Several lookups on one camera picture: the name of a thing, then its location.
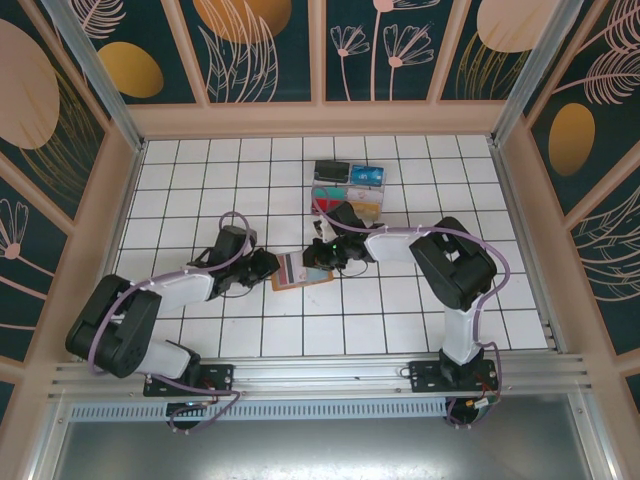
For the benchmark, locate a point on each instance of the gold VIP card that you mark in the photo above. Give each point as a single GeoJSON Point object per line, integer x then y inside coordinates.
{"type": "Point", "coordinates": [367, 210]}

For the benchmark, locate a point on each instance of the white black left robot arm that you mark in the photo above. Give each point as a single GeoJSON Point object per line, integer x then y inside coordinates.
{"type": "Point", "coordinates": [180, 290]}

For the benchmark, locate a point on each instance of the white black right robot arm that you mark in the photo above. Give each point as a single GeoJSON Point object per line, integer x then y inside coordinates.
{"type": "Point", "coordinates": [395, 247]}

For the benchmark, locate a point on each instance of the red card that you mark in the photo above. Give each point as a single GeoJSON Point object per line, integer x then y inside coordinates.
{"type": "Point", "coordinates": [325, 205]}

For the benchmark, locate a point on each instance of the pink striped card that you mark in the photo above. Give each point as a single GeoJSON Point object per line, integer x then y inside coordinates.
{"type": "Point", "coordinates": [290, 270]}

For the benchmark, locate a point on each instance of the teal card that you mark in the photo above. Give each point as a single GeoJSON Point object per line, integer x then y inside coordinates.
{"type": "Point", "coordinates": [332, 192]}

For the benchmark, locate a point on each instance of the white pink card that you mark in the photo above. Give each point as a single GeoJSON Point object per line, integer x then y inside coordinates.
{"type": "Point", "coordinates": [365, 194]}

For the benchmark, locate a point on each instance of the clear acrylic card organizer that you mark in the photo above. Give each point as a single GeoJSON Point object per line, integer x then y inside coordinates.
{"type": "Point", "coordinates": [345, 182]}

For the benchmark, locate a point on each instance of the blue card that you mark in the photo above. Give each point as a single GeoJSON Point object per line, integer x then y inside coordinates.
{"type": "Point", "coordinates": [367, 175]}

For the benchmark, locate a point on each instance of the black card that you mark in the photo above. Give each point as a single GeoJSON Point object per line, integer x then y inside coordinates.
{"type": "Point", "coordinates": [332, 169]}

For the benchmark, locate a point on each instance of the aluminium mounting rail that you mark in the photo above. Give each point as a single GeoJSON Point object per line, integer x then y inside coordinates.
{"type": "Point", "coordinates": [310, 372]}

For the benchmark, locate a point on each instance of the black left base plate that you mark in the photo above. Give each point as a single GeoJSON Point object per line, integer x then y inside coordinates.
{"type": "Point", "coordinates": [220, 375]}

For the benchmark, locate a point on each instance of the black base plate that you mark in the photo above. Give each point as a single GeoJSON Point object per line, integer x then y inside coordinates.
{"type": "Point", "coordinates": [220, 375]}
{"type": "Point", "coordinates": [422, 375]}

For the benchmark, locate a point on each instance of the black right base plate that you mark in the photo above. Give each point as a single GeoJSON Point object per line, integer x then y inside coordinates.
{"type": "Point", "coordinates": [422, 375]}

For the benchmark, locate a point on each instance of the aluminium side rail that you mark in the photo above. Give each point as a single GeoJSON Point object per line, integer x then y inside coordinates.
{"type": "Point", "coordinates": [522, 240]}

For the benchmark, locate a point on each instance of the aluminium frame post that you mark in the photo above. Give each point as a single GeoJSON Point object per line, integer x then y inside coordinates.
{"type": "Point", "coordinates": [530, 65]}
{"type": "Point", "coordinates": [100, 75]}

